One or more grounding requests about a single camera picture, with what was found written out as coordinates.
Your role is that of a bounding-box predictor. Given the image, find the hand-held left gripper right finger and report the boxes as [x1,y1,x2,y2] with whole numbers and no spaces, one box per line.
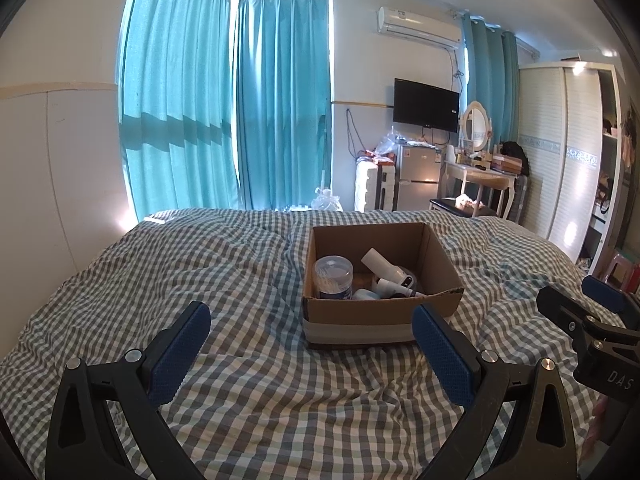
[411,302,581,480]

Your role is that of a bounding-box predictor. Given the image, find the person's right forearm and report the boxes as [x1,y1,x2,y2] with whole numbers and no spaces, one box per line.
[591,395,609,441]

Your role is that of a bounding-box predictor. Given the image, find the wide teal curtain panel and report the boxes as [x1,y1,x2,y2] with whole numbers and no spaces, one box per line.
[117,0,241,221]

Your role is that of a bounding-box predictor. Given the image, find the white drawer cabinet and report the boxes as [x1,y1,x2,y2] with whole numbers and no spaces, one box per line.
[355,162,381,212]

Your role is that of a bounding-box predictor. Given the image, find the cotton swab jar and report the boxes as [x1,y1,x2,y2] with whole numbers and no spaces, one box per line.
[314,255,354,301]

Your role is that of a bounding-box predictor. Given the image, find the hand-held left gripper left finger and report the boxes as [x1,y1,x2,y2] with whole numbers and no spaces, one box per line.
[45,301,213,480]

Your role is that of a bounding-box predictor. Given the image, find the white air conditioner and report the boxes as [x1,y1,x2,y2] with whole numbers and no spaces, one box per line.
[376,6,462,51]

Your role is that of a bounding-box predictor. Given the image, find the white wardrobe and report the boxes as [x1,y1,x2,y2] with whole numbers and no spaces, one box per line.
[517,62,626,266]

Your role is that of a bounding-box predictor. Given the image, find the narrow teal curtain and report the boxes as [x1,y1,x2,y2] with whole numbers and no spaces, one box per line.
[460,12,521,161]

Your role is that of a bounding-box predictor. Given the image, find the black bag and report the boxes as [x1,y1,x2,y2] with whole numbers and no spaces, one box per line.
[500,141,530,177]

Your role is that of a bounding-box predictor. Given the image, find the dark wall cable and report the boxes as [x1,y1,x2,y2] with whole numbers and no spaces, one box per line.
[345,107,366,158]

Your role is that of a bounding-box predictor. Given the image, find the pink plastic stool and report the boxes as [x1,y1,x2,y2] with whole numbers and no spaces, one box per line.
[597,252,636,291]

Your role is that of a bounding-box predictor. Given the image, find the grey checked blanket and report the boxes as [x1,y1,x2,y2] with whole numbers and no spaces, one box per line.
[0,207,640,480]

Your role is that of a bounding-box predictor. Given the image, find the cardboard box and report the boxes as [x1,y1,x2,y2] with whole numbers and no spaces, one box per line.
[301,222,465,348]

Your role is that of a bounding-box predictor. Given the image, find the black wall television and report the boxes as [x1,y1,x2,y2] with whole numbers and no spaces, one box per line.
[392,78,461,133]

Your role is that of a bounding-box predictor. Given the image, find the white oval mirror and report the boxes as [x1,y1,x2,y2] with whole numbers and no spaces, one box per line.
[460,101,493,153]

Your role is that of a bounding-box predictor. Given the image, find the silver mini fridge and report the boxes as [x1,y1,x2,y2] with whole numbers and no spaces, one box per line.
[392,144,441,211]

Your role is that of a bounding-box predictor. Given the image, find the white bottles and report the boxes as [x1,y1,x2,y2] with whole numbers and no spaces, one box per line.
[361,247,430,300]

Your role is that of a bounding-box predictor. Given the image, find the crumpled clear plastic bag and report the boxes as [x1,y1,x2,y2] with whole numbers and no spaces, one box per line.
[374,129,408,156]

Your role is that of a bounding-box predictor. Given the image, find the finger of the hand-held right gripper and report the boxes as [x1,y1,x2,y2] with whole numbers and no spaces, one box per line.
[581,275,640,331]
[536,286,604,356]

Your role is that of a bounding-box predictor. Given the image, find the black padded stool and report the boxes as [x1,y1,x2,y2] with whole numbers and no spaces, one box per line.
[429,197,498,218]

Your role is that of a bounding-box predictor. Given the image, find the white dressing table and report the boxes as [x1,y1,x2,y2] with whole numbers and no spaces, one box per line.
[440,160,526,221]

